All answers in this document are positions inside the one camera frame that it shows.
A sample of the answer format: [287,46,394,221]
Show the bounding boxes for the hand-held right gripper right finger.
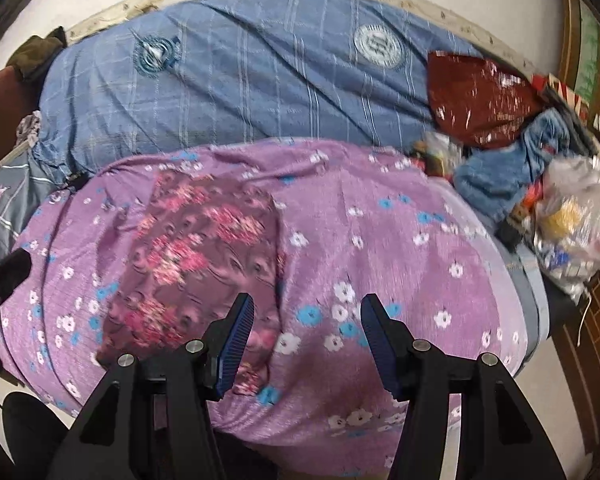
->
[360,294,568,480]

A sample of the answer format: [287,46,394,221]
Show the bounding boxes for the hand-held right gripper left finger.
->
[67,292,256,480]

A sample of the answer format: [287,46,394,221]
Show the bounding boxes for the maroon floral garment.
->
[95,170,288,396]

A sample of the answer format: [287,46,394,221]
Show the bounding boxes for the grey star pillow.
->
[0,152,81,276]

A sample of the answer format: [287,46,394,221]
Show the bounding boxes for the purple floral blanket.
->
[0,137,531,480]

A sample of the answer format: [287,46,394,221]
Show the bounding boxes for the crumpled grey cloth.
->
[16,112,43,148]

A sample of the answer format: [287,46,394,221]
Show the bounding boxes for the maroon headboard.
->
[0,67,43,186]

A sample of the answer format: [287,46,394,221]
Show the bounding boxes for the grey bed sheet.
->
[500,240,551,361]

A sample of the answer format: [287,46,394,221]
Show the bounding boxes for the colourful small packets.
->
[410,132,463,176]

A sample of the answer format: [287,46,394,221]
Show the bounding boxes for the blue denim cloth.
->
[452,109,586,221]

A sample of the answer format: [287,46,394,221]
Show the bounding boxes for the dark olive cloth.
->
[6,26,68,81]

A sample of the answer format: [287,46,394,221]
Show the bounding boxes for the clear plastic bag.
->
[532,155,600,301]

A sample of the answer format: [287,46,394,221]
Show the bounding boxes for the blue plaid quilt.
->
[32,0,486,176]

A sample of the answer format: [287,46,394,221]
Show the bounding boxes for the red plastic bag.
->
[426,51,546,150]

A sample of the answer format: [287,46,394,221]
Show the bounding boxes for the red white box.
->
[532,72,596,111]

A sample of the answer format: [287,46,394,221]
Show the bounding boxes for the wooden cabinet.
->
[560,0,600,131]

